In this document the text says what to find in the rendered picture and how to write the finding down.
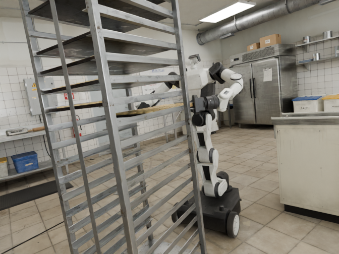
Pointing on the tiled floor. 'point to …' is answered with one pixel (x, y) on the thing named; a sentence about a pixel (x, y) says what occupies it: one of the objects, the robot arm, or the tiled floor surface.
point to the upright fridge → (280, 57)
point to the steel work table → (25, 137)
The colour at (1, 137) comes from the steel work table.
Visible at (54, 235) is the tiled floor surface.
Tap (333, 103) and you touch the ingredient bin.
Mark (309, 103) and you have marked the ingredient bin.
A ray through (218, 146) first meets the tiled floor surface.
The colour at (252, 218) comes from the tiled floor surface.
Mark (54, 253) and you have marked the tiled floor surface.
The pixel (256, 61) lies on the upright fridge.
